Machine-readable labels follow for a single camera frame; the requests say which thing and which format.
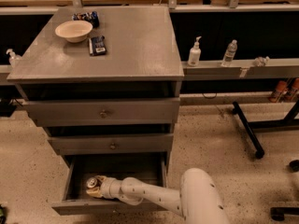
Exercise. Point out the crumpled clear plastic wrapper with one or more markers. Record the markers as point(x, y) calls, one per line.
point(261, 61)

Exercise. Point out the black table leg frame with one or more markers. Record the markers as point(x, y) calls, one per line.
point(289, 122)

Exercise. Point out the white pump lotion bottle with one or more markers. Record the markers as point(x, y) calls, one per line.
point(195, 53)

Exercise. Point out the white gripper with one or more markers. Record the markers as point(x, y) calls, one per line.
point(107, 188)

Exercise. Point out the grey wooden drawer cabinet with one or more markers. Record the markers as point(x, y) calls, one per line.
point(142, 62)

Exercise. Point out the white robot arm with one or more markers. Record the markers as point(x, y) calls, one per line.
point(197, 200)

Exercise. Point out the grey top drawer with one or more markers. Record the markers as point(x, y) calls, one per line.
point(103, 112)

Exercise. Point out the grey open bottom drawer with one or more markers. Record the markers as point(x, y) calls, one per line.
point(147, 167)

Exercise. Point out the white bowl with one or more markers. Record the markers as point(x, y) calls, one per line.
point(74, 31)

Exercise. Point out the clear plastic water bottle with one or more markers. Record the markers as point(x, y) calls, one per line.
point(229, 54)

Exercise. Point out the grey middle drawer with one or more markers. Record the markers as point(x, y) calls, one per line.
point(104, 144)

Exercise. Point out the clear pump sanitizer bottle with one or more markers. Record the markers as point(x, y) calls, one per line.
point(13, 57)

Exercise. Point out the orange spray bottle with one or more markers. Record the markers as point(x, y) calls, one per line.
point(292, 90)
point(278, 92)

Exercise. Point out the orange soda can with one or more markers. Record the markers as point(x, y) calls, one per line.
point(92, 183)

